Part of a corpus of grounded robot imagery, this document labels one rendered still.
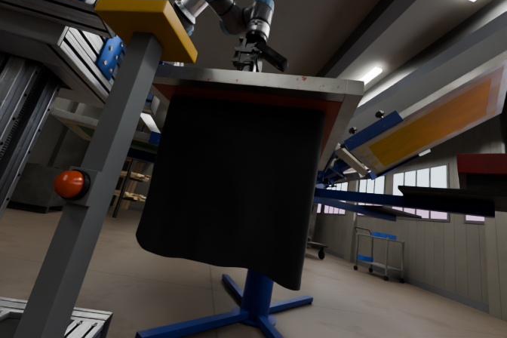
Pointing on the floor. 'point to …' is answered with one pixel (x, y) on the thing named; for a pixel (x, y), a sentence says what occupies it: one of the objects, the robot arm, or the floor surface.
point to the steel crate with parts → (36, 190)
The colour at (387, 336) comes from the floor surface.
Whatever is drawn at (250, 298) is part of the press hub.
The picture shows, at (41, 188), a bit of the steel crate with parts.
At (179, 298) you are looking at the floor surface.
